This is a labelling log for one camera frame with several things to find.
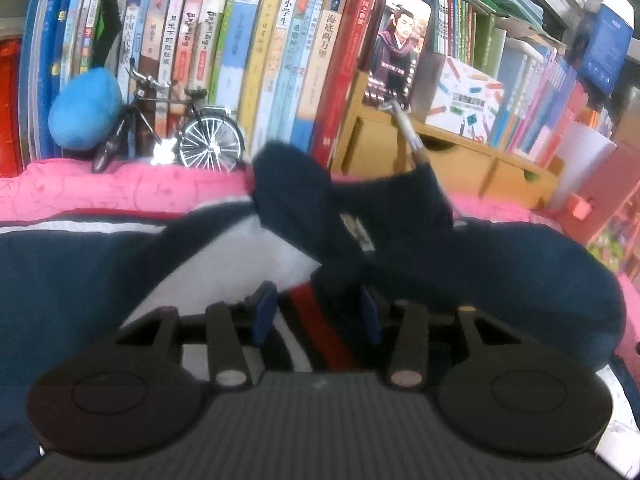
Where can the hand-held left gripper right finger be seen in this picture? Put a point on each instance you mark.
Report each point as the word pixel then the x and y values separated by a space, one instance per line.
pixel 370 320

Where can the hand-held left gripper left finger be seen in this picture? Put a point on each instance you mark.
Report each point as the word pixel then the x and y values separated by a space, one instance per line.
pixel 265 310

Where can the navy and white jacket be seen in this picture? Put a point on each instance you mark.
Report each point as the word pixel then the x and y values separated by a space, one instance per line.
pixel 60 280

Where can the wooden drawer organizer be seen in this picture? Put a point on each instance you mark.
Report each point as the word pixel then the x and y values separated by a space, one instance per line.
pixel 380 145

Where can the miniature bicycle model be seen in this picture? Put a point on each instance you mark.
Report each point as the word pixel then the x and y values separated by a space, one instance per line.
pixel 210 140

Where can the white box with colourful print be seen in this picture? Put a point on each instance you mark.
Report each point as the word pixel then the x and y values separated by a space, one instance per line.
pixel 465 100

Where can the row of children's storybooks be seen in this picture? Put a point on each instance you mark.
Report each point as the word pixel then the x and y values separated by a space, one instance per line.
pixel 240 60

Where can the blue plush ball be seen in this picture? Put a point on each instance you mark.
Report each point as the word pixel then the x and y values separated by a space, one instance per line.
pixel 85 110

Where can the row of pastel spine books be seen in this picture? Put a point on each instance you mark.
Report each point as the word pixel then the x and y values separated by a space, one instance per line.
pixel 540 105

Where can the smartphone with lit screen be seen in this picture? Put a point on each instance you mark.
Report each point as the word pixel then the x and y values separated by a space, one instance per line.
pixel 397 45

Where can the row of thin green-shelf books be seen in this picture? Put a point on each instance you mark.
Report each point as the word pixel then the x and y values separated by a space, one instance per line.
pixel 460 25

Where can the blue cardboard box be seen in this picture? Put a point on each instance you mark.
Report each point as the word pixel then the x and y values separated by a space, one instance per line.
pixel 605 45

